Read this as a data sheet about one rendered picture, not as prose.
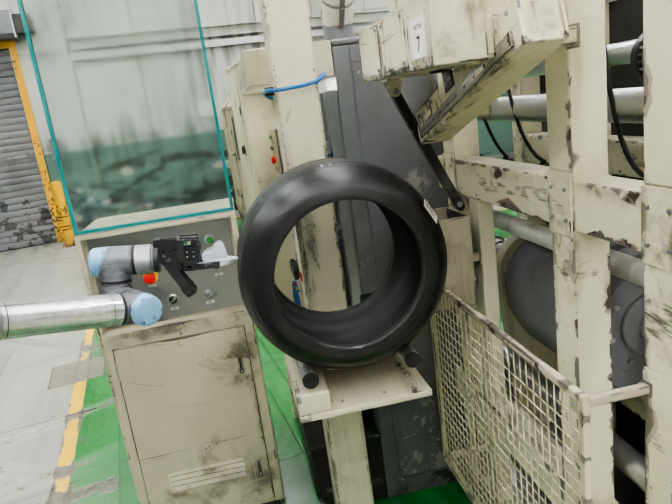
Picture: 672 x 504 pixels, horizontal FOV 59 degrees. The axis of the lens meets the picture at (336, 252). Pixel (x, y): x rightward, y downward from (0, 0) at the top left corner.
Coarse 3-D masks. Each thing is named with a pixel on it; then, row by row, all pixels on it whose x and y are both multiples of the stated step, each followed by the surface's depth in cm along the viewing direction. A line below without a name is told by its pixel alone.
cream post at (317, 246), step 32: (288, 0) 168; (288, 32) 170; (288, 64) 172; (288, 96) 174; (288, 128) 176; (320, 128) 178; (288, 160) 178; (320, 224) 184; (320, 256) 187; (320, 288) 189; (352, 416) 201; (352, 448) 204; (352, 480) 206
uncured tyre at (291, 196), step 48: (288, 192) 145; (336, 192) 145; (384, 192) 147; (240, 240) 156; (432, 240) 152; (240, 288) 152; (384, 288) 181; (432, 288) 155; (288, 336) 151; (336, 336) 179; (384, 336) 155
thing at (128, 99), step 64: (64, 0) 189; (128, 0) 192; (192, 0) 195; (64, 64) 193; (128, 64) 196; (192, 64) 200; (64, 128) 197; (128, 128) 200; (192, 128) 204; (64, 192) 201; (128, 192) 205; (192, 192) 209
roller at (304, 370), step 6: (300, 366) 161; (306, 366) 159; (312, 366) 160; (300, 372) 159; (306, 372) 156; (312, 372) 156; (306, 378) 155; (312, 378) 155; (318, 378) 156; (306, 384) 155; (312, 384) 155
